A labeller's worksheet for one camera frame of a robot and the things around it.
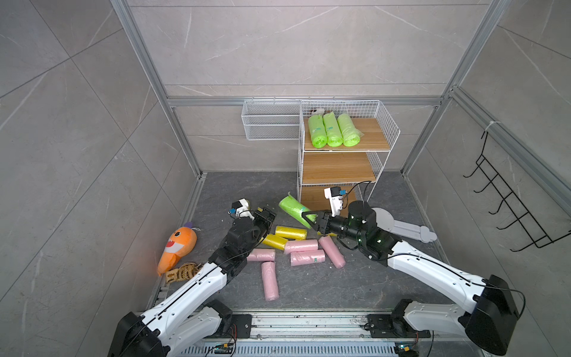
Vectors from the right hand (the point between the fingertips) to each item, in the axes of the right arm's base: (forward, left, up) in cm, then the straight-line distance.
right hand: (306, 215), depth 71 cm
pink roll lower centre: (-5, -1, -23) cm, 23 cm away
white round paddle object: (+11, -37, -23) cm, 45 cm away
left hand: (+5, +9, +1) cm, 10 cm away
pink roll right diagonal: (-2, -12, -23) cm, 26 cm away
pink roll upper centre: (0, +1, -22) cm, 22 cm away
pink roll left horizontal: (-4, +17, -23) cm, 28 cm away
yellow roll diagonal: (+3, +12, -24) cm, 26 cm away
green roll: (+1, +3, +2) cm, 4 cm away
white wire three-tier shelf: (+23, -21, -2) cm, 31 cm away
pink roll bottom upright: (-13, +13, -24) cm, 30 cm away
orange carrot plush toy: (0, +48, -17) cm, 51 cm away
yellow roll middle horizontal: (+6, +5, -23) cm, 24 cm away
